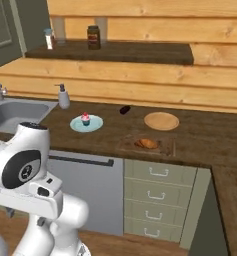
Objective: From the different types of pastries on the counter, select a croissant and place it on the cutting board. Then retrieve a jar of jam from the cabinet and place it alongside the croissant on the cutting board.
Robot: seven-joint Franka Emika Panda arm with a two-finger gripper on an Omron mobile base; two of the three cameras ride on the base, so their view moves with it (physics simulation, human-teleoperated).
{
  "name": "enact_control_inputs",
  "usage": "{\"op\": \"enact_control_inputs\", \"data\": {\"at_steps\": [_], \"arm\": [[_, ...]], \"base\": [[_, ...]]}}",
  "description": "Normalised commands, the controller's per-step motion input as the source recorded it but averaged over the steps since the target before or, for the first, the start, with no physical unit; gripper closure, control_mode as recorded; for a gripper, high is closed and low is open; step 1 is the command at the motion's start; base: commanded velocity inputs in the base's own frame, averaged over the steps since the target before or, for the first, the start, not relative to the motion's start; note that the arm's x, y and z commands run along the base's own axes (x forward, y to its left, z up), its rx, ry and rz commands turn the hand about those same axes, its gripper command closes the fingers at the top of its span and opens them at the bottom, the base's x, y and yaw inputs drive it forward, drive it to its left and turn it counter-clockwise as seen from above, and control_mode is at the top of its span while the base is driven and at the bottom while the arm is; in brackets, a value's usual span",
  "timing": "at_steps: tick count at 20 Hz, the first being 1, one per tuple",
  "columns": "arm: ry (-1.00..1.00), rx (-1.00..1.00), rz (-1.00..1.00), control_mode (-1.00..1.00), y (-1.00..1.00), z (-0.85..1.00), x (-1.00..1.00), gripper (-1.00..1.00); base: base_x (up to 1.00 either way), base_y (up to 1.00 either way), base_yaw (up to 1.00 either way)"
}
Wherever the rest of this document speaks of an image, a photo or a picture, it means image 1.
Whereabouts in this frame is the grey steel tap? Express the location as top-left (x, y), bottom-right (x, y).
top-left (0, 81), bottom-right (9, 101)

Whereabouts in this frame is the light blue plate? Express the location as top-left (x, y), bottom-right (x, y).
top-left (69, 114), bottom-right (104, 134)

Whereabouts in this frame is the dark chocolate pastry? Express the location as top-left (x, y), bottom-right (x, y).
top-left (119, 104), bottom-right (132, 116)

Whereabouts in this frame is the pink frosted cupcake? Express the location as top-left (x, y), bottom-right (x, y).
top-left (80, 111), bottom-right (92, 127)

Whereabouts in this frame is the dark jam jar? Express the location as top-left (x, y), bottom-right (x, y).
top-left (86, 25), bottom-right (102, 51)

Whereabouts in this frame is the grey soap dispenser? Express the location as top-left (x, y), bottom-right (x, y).
top-left (54, 83), bottom-right (72, 110)

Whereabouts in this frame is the white bottle with blue cap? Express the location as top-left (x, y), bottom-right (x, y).
top-left (43, 28), bottom-right (55, 51)

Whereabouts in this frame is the brown croissant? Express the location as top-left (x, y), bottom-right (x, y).
top-left (133, 138), bottom-right (160, 150)

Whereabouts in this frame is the pale green drawer front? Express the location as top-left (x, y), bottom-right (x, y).
top-left (123, 178), bottom-right (195, 210)
top-left (124, 158), bottom-right (198, 187)
top-left (123, 217), bottom-right (185, 244)
top-left (123, 198), bottom-right (190, 228)

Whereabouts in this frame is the grey window frame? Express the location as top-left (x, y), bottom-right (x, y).
top-left (0, 0), bottom-right (28, 56)

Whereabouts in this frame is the round wooden plate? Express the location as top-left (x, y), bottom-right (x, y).
top-left (143, 111), bottom-right (181, 132)

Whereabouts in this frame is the grey steel sink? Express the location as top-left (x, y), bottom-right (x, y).
top-left (0, 97), bottom-right (60, 135)

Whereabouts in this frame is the black dishwasher handle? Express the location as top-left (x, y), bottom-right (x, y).
top-left (48, 154), bottom-right (115, 168)

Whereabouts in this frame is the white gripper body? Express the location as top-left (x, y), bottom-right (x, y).
top-left (0, 184), bottom-right (64, 221)

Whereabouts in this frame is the dark wooden cutting board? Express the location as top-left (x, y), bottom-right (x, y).
top-left (117, 134), bottom-right (176, 158)

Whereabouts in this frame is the grey dishwasher door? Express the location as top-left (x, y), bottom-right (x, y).
top-left (45, 149), bottom-right (125, 237)

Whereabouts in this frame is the white drawer handle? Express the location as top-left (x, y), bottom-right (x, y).
top-left (146, 189), bottom-right (167, 201)
top-left (148, 166), bottom-right (170, 178)
top-left (144, 209), bottom-right (164, 222)
top-left (143, 227), bottom-right (161, 239)

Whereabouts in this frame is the dark wooden wall shelf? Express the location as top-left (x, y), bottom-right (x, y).
top-left (24, 39), bottom-right (195, 66)

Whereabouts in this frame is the pale green cabinet side panel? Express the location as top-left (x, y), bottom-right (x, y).
top-left (179, 166), bottom-right (213, 252)

